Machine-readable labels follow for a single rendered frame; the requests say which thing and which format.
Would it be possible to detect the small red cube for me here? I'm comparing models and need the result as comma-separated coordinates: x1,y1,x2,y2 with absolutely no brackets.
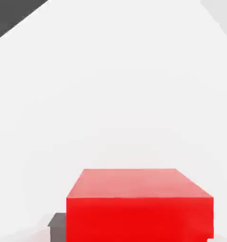
66,168,214,242

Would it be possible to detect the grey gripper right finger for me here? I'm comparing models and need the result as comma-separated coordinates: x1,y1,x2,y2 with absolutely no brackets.
207,233,227,242

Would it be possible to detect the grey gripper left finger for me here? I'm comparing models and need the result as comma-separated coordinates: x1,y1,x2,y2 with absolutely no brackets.
35,213,67,242

